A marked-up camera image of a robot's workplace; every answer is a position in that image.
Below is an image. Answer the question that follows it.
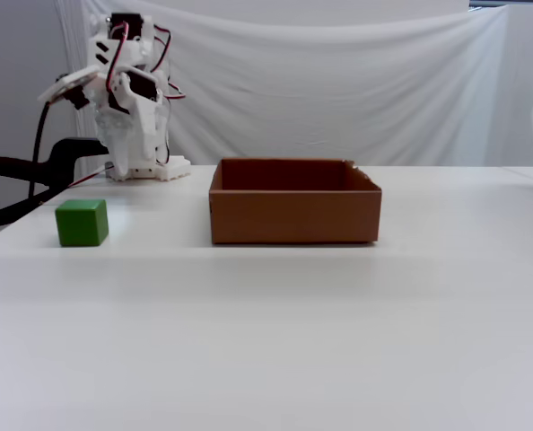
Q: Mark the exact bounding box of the black table clamp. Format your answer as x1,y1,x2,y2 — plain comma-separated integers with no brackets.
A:
0,136,111,231

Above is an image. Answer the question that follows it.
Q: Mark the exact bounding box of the brown cardboard box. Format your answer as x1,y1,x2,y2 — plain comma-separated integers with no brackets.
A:
208,157,383,246

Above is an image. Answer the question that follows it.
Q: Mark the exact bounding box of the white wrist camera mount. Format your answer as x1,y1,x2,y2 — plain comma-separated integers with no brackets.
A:
37,66,102,110

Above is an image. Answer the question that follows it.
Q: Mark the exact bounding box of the red black gripper servo wire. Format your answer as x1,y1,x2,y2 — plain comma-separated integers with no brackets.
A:
104,21,129,98

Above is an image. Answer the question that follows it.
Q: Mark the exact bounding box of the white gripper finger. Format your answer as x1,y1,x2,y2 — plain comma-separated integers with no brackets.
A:
131,101,163,167

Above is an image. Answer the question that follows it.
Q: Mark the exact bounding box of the green cube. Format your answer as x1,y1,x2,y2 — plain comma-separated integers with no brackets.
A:
54,198,110,248

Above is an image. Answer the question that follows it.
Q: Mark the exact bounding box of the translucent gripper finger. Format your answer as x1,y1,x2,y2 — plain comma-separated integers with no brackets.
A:
96,111,133,178

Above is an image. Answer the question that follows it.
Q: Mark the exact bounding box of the white cloth backdrop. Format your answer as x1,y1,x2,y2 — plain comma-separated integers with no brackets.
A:
54,0,533,168

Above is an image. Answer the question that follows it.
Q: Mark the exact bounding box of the red black base wire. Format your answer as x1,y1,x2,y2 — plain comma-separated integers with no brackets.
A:
67,163,116,189

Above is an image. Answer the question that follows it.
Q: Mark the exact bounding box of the red black wrist servo wire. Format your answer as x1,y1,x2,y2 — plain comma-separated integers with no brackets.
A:
151,24,188,102

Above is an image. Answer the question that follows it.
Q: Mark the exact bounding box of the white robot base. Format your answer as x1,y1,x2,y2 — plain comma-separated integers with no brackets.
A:
106,154,193,183

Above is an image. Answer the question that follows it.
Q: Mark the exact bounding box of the black camera cable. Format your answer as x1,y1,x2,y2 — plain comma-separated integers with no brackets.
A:
26,101,53,204

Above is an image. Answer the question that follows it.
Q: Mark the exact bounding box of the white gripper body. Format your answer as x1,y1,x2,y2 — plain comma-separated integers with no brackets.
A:
96,66,165,116

